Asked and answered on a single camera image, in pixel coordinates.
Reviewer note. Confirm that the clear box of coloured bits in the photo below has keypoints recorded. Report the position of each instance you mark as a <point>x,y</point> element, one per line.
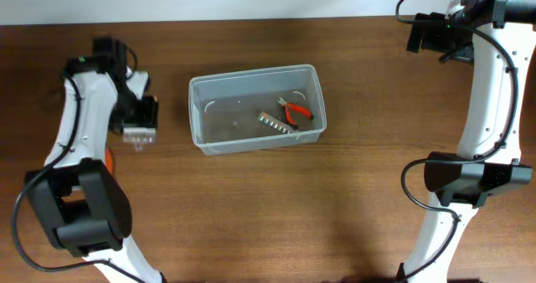
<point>139,137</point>

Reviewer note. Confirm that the clear plastic storage container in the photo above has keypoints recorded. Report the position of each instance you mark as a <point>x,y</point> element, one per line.
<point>223,108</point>

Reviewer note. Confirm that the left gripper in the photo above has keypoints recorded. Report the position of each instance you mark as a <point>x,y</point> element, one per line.
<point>146,112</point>

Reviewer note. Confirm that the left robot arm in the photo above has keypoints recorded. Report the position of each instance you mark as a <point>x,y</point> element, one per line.
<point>75,197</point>

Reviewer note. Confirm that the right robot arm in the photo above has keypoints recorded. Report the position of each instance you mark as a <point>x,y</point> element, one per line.
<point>497,37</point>

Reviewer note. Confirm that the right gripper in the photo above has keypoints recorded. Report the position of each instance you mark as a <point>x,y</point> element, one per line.
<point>430,38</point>

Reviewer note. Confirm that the orange socket bit rail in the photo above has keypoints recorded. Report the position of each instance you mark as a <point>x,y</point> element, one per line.
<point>272,122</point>

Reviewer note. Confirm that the red handled pliers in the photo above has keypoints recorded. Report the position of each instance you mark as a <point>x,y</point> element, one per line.
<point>288,108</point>

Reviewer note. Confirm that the orange scraper with wooden handle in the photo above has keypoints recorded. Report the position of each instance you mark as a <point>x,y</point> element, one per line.
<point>109,162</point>

